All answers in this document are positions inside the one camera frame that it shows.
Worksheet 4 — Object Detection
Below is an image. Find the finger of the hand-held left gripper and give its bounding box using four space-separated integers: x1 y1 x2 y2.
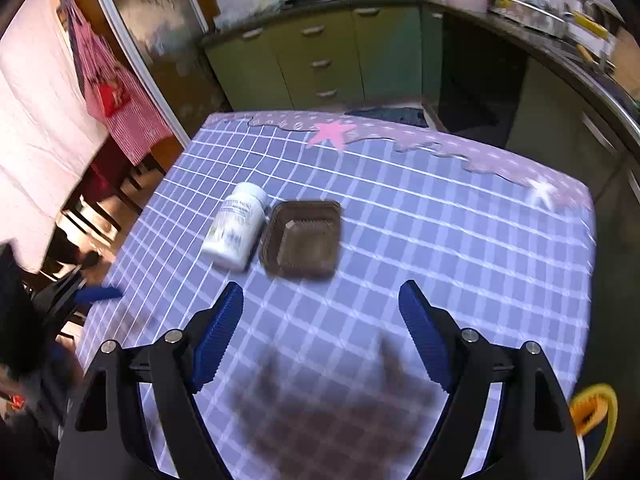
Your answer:
32 274 124 322

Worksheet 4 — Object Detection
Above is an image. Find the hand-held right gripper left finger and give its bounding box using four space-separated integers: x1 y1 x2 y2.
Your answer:
52 282 246 480

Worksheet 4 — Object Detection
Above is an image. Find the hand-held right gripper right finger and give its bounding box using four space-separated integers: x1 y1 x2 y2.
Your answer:
397 280 586 480

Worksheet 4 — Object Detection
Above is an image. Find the white pill bottle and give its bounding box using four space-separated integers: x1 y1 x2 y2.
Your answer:
201 182 269 272

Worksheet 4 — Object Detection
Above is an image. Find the brown plastic tray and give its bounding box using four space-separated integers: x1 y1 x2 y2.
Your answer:
259 200 344 281

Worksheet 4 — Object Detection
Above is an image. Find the yellow-rimmed trash bin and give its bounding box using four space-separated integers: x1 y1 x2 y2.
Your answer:
569 382 619 480

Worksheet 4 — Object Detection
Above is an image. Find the wooden chair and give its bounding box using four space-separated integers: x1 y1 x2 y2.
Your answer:
47 145 167 266

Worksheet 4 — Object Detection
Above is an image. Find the grid-pattern tablecloth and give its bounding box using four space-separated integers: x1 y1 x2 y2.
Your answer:
75 110 597 480

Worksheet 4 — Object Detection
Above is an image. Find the white curtain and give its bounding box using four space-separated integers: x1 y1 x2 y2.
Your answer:
0 0 112 275

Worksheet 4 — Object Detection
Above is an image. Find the red checked apron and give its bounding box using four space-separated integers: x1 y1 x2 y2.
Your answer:
56 0 174 165

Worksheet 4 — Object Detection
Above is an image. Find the dark floor mat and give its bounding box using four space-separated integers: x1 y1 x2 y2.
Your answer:
344 105 430 129

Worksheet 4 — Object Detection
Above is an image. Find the glass door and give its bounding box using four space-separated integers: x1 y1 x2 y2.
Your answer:
84 0 223 141

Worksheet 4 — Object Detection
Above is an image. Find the green kitchen cabinet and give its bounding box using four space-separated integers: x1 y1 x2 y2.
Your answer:
200 0 640 211

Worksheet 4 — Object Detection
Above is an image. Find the dish rack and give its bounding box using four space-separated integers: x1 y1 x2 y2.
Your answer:
489 0 573 37

